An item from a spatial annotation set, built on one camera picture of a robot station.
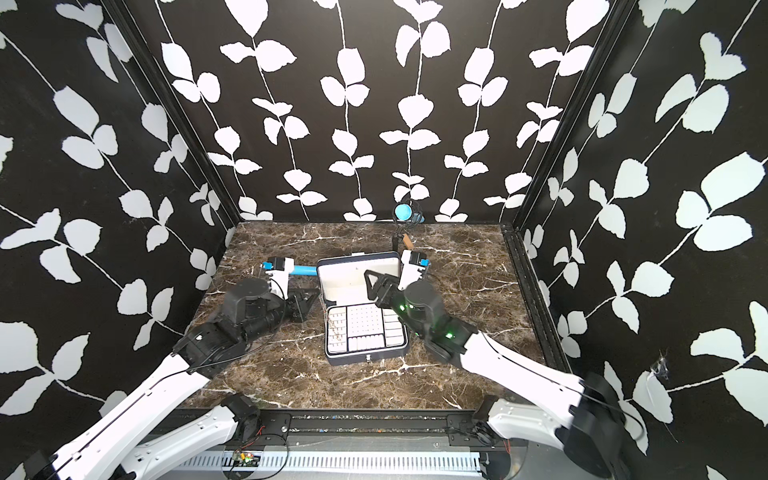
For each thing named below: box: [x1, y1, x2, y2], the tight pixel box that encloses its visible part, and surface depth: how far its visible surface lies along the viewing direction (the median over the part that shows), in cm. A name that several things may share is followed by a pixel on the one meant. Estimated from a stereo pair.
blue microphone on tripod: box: [392, 203, 425, 252], surface depth 90 cm
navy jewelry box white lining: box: [317, 251, 409, 366], surface depth 85 cm
